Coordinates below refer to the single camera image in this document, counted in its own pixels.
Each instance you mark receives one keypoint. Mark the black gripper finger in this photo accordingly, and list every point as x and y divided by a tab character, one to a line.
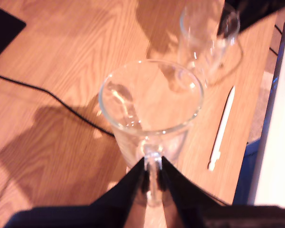
263	12
230	9
118	206
187	202

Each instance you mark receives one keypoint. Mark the small clear glass footed cup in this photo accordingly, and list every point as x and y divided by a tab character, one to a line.
152	102
204	59

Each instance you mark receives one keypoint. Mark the white pen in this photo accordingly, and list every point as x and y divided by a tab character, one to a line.
224	118

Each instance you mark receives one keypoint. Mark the white furniture panel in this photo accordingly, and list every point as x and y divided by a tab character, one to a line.
280	118

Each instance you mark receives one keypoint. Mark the large black Huawei monitor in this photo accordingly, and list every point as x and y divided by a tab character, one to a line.
2	28

